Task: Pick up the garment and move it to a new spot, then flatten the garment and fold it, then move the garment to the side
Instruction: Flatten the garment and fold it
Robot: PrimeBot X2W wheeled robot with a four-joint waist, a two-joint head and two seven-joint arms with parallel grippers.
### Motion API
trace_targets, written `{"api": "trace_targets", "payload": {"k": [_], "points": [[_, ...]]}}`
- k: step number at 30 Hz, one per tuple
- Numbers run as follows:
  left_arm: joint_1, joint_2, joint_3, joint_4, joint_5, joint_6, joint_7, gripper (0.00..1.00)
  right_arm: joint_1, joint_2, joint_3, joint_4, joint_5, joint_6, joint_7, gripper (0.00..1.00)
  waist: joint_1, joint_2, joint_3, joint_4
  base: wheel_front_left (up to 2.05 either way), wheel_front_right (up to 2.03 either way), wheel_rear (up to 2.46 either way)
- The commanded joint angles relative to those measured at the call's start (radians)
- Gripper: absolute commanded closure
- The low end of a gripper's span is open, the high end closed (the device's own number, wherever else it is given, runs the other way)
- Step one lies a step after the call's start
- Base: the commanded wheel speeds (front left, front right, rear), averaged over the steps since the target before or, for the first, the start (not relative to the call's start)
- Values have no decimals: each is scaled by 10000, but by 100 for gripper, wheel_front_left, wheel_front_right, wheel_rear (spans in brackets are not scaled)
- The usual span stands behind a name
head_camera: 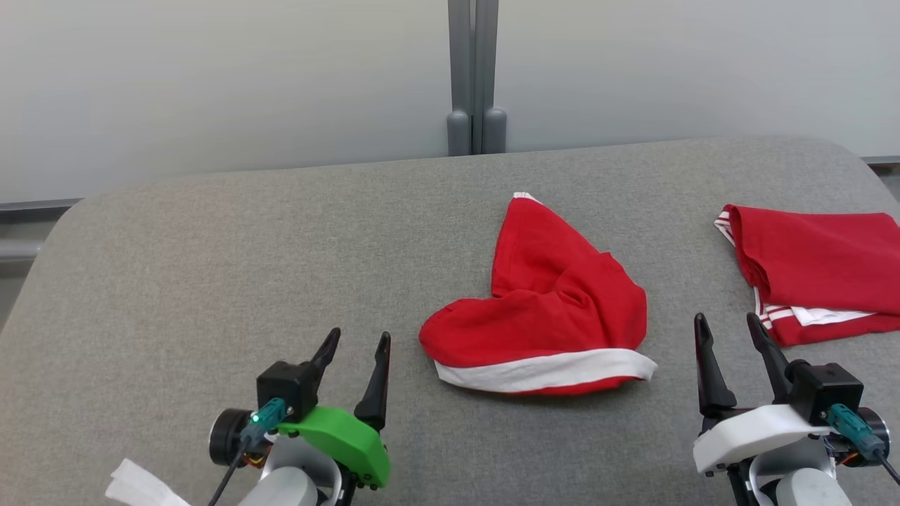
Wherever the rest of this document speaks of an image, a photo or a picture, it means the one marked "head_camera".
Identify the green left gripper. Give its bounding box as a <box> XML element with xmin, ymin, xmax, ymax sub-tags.
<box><xmin>278</xmin><ymin>327</ymin><xmax>392</xmax><ymax>490</ymax></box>

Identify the red shorts white band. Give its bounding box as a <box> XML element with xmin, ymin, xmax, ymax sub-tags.
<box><xmin>418</xmin><ymin>191</ymin><xmax>659</xmax><ymax>397</ymax></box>

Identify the red basketball jersey black lettering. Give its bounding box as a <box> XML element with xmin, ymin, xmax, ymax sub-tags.
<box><xmin>714</xmin><ymin>203</ymin><xmax>900</xmax><ymax>348</ymax></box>

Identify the teal plug left camera cable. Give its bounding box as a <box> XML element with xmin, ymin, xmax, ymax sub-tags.
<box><xmin>207</xmin><ymin>396</ymin><xmax>290</xmax><ymax>506</ymax></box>

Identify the grey partition post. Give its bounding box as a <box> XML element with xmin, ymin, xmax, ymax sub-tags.
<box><xmin>446</xmin><ymin>0</ymin><xmax>508</xmax><ymax>157</ymax></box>

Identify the teal plug camera cable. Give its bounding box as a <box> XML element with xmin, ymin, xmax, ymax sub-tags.
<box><xmin>825</xmin><ymin>403</ymin><xmax>900</xmax><ymax>487</ymax></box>
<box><xmin>207</xmin><ymin>396</ymin><xmax>290</xmax><ymax>506</ymax></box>

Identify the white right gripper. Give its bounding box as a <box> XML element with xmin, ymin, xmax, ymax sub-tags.
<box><xmin>693</xmin><ymin>313</ymin><xmax>834</xmax><ymax>476</ymax></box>

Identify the teal plug right camera cable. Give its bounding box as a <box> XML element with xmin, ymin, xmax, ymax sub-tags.
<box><xmin>825</xmin><ymin>403</ymin><xmax>900</xmax><ymax>487</ymax></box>

